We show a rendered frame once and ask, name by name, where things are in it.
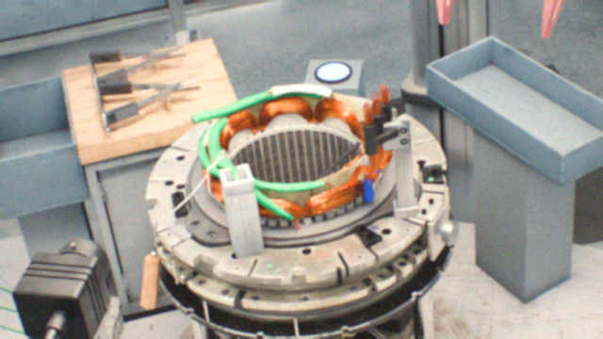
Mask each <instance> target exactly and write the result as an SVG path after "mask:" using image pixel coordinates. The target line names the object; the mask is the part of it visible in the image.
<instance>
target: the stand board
mask: <svg viewBox="0 0 603 339"><path fill-rule="evenodd" d="M181 45H183V46H184V48H182V50H179V51H177V52H174V53H171V56H172V55H183V54H187V56H186V57H180V58H175V59H169V60H165V61H160V62H158V64H159V69H160V73H161V74H160V75H157V74H156V71H155V66H154V65H153V66H151V67H149V68H147V69H145V70H143V71H141V72H139V73H135V74H133V75H131V76H129V77H128V81H129V80H130V81H131V83H139V84H173V83H178V82H181V81H185V80H188V79H191V78H194V77H197V79H198V80H196V81H193V82H191V83H188V84H185V85H184V87H196V86H200V89H194V90H188V91H181V92H177V93H174V94H172V95H170V96H171V105H172V110H173V111H172V112H169V109H168V106H167V103H165V100H164V98H163V100H161V101H159V102H157V103H155V104H153V105H150V106H148V107H146V108H144V109H142V110H140V111H139V115H137V116H135V117H132V118H129V119H127V120H124V121H120V122H117V123H114V124H111V125H109V129H110V133H111V136H112V138H110V139H108V138H107V135H106V128H105V124H104V119H103V115H102V110H101V107H100V103H99V98H98V94H97V88H96V85H95V80H94V76H93V71H92V67H91V65H87V66H82V67H77V68H73V69H69V70H64V71H63V73H64V79H65V84H66V89H67V95H68V100H69V105H70V110H71V115H72V120H73V129H74V135H75V140H76V145H77V150H78V154H79V158H80V162H81V164H82V165H85V164H88V163H93V162H97V161H103V160H107V159H110V158H115V157H119V156H124V155H128V154H131V153H139V152H144V151H148V150H152V149H156V147H160V146H165V145H170V144H173V143H174V142H175V141H176V140H177V139H178V138H180V137H181V136H182V135H184V134H185V133H186V132H188V131H189V130H191V129H192V128H194V127H195V126H197V125H198V124H200V123H201V122H198V123H195V124H194V123H192V121H191V118H190V116H191V115H192V114H197V113H200V112H203V111H208V110H212V109H216V108H220V107H224V106H226V105H229V104H232V103H233V102H234V101H237V97H236V94H235V91H234V89H233V87H232V84H231V82H230V79H229V77H228V74H227V72H226V70H225V68H224V65H223V63H222V60H221V58H220V54H218V52H219V51H217V48H216V46H215V43H214V42H213V39H207V40H198V41H194V42H190V43H185V44H181ZM181 45H176V46H172V47H171V48H168V49H163V50H157V51H154V52H156V53H159V52H164V51H168V50H170V49H174V47H177V46H181ZM145 60H147V59H134V60H130V59H123V60H122V62H119V63H108V64H98V65H95V67H96V71H97V74H98V77H100V76H103V75H106V74H108V73H113V72H115V71H117V70H120V69H122V68H125V69H126V70H128V69H130V68H132V67H134V66H136V65H138V64H139V63H141V62H143V61H145ZM158 92H159V91H143V92H141V91H138V90H133V93H132V94H121V95H120V96H108V97H103V100H104V105H105V109H106V112H107V111H110V110H112V109H115V108H118V107H120V106H123V105H127V104H130V103H133V102H136V103H139V102H141V101H143V100H145V99H147V97H149V96H151V95H154V94H156V93H158Z"/></svg>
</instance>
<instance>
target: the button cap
mask: <svg viewBox="0 0 603 339"><path fill-rule="evenodd" d="M348 73H349V69H348V68H347V67H346V66H344V65H341V64H329V65H326V66H324V67H322V68H321V69H320V70H319V71H318V76H319V77H321V78H323V79H327V80H335V79H339V78H342V77H344V76H346V75H347V74H348Z"/></svg>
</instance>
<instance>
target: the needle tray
mask: <svg viewBox="0 0 603 339"><path fill-rule="evenodd" d="M425 67H426V88H427V95H428V96H430V97H431V98H433V99H434V100H435V101H436V102H437V103H438V104H440V105H441V106H442V107H444V108H445V109H447V110H448V111H450V112H451V113H453V114H454V115H456V116H457V117H459V118H460V119H462V120H463V121H465V122H467V123H468V124H470V125H471V126H472V130H474V185H475V209H474V238H475V266H476V267H477V268H479V269H480V270H481V271H482V272H485V273H486V274H487V275H488V276H490V277H491V278H492V279H493V280H495V281H496V282H497V283H499V284H500V285H501V286H502V287H504V288H505V289H506V290H507V291H509V292H510V293H511V294H512V295H514V296H515V297H516V298H517V299H519V300H520V301H521V302H523V303H524V304H526V303H528V302H530V301H531V300H533V299H536V298H538V297H539V296H541V295H543V294H544V293H545V292H547V291H549V290H551V289H552V288H554V287H556V286H558V285H560V284H561V283H564V282H566V281H567V280H569V279H570V272H571V264H572V250H573V230H574V209H575V187H576V180H577V179H578V178H580V177H581V176H583V175H585V174H587V173H589V172H591V171H593V170H596V169H598V168H600V167H602V166H603V101H602V100H600V99H598V98H596V97H595V96H594V95H592V94H591V93H589V92H587V91H585V90H584V89H581V88H580V87H579V86H578V85H576V84H574V83H573V82H571V81H569V80H568V79H566V78H563V77H561V76H560V75H558V74H556V73H554V72H553V71H551V70H550V69H548V68H546V67H544V66H543V65H541V64H539V63H538V62H536V61H534V60H532V59H531V58H529V57H527V56H525V55H523V54H521V53H520V52H518V51H516V50H515V49H513V48H512V47H510V46H509V45H507V44H505V43H503V42H502V41H500V40H498V38H496V37H494V36H491V37H489V38H486V39H483V40H480V41H477V42H475V44H473V45H471V46H468V47H466V48H464V49H463V50H460V51H458V52H456V53H454V54H451V55H449V56H446V57H443V58H441V59H439V60H437V61H434V62H433V63H431V64H429V65H426V66H425Z"/></svg>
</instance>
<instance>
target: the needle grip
mask: <svg viewBox="0 0 603 339"><path fill-rule="evenodd" d="M150 256H151V254H149V255H147V256H146V257H145V260H144V269H143V280H142V289H141V300H140V304H141V305H142V306H143V308H144V309H155V307H156V306H157V304H158V294H159V285H160V276H161V266H162V261H161V258H160V257H159V256H156V259H155V260H152V259H150Z"/></svg>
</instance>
